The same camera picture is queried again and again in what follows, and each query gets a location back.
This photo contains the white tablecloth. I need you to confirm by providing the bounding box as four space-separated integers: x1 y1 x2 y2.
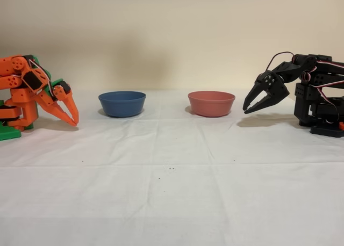
0 89 344 246

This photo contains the red white black servo wire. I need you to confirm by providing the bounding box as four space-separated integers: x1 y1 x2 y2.
265 51 344 123

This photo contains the blue bowl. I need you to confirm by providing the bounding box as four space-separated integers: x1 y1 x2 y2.
98 91 147 118

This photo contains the red bowl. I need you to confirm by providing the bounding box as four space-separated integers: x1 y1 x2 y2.
187 90 237 118

